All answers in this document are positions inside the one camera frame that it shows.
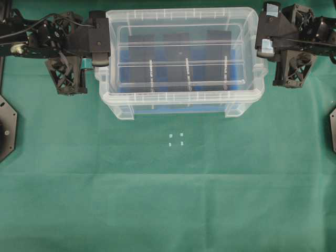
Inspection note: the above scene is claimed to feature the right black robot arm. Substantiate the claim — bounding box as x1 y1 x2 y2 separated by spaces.
255 1 335 89

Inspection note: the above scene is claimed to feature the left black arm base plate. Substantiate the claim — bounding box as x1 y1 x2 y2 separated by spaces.
0 96 18 162

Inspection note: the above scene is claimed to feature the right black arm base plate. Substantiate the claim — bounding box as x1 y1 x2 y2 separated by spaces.
329 108 336 153

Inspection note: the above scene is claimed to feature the black camera box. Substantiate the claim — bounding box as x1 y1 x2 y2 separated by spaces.
163 33 192 92
205 30 231 91
128 34 154 92

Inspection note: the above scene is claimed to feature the middle black camera box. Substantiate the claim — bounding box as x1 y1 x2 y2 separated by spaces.
163 33 192 92

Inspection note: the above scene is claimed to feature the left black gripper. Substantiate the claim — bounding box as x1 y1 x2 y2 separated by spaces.
46 10 110 95

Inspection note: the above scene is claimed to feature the clear plastic storage box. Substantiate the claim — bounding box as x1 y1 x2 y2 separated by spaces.
94 7 268 121

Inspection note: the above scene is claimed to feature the left black camera box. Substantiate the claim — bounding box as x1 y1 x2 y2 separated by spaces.
128 34 154 92

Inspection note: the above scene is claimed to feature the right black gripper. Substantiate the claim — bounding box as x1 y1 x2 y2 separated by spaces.
256 2 317 88

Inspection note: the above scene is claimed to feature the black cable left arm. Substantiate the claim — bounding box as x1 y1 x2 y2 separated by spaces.
0 14 91 39

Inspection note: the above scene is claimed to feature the right black camera box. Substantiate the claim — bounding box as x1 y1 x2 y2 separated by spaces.
205 30 231 91

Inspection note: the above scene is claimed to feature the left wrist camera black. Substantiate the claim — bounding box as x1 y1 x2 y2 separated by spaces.
88 19 110 53

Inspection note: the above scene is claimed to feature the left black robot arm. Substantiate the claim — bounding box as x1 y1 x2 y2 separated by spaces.
1 9 111 96

